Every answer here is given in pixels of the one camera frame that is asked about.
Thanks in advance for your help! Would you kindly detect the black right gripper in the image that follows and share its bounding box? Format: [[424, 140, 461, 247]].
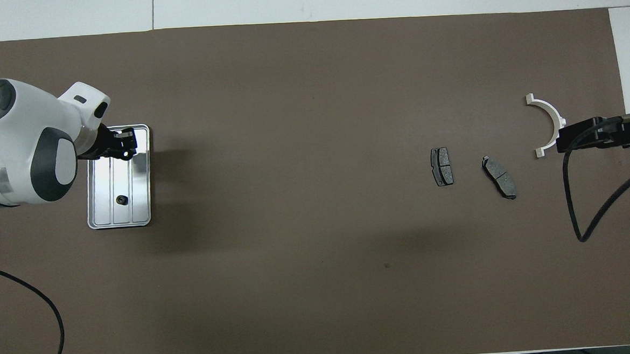
[[555, 116, 630, 154]]

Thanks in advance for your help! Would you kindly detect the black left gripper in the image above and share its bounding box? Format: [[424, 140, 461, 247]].
[[77, 125, 138, 163]]

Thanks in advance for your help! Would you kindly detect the silver metal tray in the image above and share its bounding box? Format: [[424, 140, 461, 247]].
[[83, 124, 155, 231]]

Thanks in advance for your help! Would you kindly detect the curved dark brake pad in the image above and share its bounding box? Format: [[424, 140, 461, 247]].
[[481, 155, 517, 202]]

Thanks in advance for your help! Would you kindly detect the rectangular dark brake pad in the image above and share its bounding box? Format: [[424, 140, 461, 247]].
[[430, 147, 454, 188]]

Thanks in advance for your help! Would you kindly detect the brown table mat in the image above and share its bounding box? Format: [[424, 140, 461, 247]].
[[0, 4, 630, 354]]

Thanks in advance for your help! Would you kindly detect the white curved plastic bracket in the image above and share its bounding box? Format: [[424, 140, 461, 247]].
[[525, 92, 569, 159]]

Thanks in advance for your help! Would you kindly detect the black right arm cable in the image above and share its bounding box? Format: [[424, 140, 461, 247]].
[[560, 112, 630, 244]]

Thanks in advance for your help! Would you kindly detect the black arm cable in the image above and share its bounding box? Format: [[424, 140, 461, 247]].
[[560, 112, 630, 244], [0, 257, 66, 354]]

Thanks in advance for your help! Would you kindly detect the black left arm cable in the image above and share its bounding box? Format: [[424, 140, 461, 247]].
[[0, 257, 66, 354]]

